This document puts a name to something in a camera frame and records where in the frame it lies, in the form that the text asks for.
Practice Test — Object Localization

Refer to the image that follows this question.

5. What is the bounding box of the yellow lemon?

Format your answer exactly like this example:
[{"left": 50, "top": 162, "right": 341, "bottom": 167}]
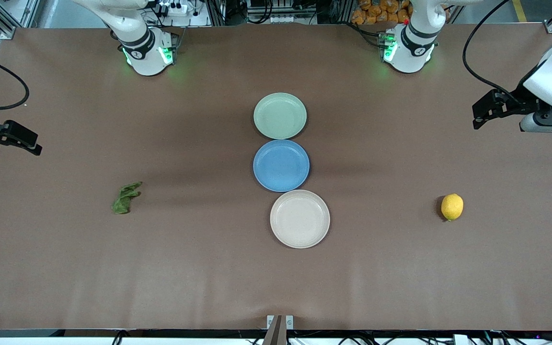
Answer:
[{"left": 441, "top": 194, "right": 464, "bottom": 222}]

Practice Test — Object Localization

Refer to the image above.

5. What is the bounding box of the green lettuce leaf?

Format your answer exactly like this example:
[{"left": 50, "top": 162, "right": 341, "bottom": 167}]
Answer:
[{"left": 112, "top": 181, "right": 143, "bottom": 215}]

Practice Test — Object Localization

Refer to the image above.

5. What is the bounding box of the bag of orange items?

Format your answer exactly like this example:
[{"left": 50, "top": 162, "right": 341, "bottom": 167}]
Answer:
[{"left": 351, "top": 0, "right": 413, "bottom": 25}]

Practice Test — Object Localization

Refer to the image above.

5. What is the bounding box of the white power strip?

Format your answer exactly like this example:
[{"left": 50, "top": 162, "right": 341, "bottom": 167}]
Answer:
[{"left": 159, "top": 2, "right": 190, "bottom": 16}]

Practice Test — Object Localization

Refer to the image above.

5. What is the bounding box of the light green plate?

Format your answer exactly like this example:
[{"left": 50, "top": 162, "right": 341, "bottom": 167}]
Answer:
[{"left": 253, "top": 92, "right": 307, "bottom": 140}]

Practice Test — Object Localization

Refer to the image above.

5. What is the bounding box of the blue plate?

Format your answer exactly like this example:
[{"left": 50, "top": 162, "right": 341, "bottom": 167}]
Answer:
[{"left": 253, "top": 139, "right": 311, "bottom": 193}]

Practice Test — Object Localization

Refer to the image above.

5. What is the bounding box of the beige plate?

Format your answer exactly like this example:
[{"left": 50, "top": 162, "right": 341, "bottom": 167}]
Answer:
[{"left": 270, "top": 190, "right": 331, "bottom": 249}]

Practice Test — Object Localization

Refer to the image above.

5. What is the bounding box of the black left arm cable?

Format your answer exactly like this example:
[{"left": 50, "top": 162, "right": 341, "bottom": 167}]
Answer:
[{"left": 462, "top": 0, "right": 521, "bottom": 104}]

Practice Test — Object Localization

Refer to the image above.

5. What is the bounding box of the black base cable bundle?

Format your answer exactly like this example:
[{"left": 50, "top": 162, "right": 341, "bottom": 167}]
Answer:
[{"left": 350, "top": 22, "right": 388, "bottom": 49}]

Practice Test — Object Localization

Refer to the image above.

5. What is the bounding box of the metal bracket with post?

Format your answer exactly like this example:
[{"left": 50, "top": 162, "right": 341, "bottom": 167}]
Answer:
[{"left": 263, "top": 315, "right": 294, "bottom": 345}]

